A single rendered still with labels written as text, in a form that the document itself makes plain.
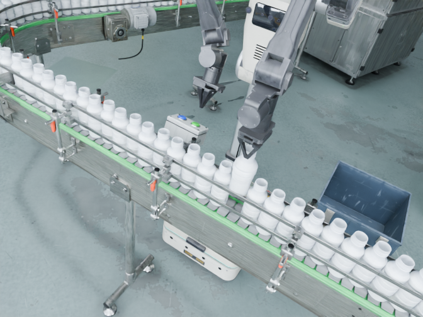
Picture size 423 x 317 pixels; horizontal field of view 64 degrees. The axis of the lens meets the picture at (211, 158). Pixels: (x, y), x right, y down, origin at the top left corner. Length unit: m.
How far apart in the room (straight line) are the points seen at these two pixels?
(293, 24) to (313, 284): 0.73
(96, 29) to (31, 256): 1.47
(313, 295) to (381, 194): 0.66
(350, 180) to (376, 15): 3.02
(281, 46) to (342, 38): 3.90
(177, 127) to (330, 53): 3.71
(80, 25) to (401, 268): 2.15
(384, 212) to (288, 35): 1.08
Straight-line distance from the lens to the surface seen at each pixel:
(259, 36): 1.46
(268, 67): 0.80
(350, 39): 4.63
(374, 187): 1.63
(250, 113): 0.78
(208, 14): 1.15
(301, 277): 1.11
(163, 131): 1.13
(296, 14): 0.83
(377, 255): 1.01
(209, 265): 2.06
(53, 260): 2.22
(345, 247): 1.01
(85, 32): 2.48
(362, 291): 1.11
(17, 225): 2.43
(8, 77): 1.62
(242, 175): 0.97
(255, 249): 1.11
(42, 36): 2.37
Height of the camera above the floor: 1.84
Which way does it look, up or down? 40 degrees down
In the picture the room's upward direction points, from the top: 12 degrees clockwise
